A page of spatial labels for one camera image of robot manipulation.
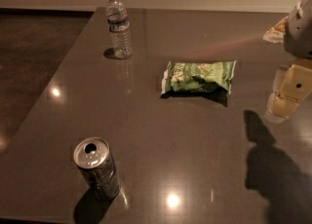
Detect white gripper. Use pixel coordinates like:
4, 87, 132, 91
263, 0, 312, 124

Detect redbull can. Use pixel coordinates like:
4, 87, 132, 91
73, 137, 120, 201

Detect green jalapeno chip bag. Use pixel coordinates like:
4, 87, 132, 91
161, 61, 236, 94

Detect clear plastic water bottle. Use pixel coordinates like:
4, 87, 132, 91
106, 0, 133, 59

